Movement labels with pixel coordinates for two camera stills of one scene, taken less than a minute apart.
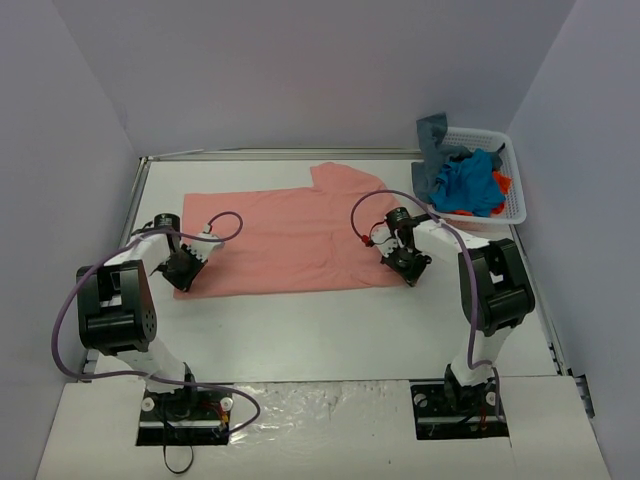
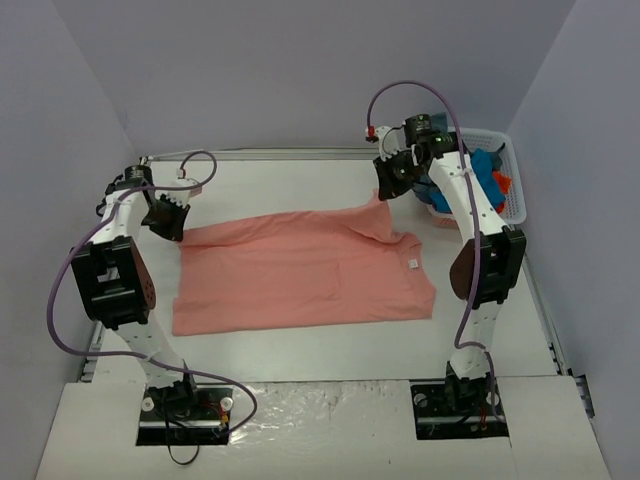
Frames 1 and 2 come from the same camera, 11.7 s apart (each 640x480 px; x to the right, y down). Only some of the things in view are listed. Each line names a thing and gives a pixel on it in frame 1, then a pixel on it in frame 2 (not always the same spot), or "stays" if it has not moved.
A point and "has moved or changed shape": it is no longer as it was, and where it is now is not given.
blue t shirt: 469,184 stays
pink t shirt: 291,241 has moved or changed shape
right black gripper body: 404,267 → 395,170
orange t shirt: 505,182 stays
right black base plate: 446,409 stays
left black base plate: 188,417 stays
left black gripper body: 185,273 → 167,211
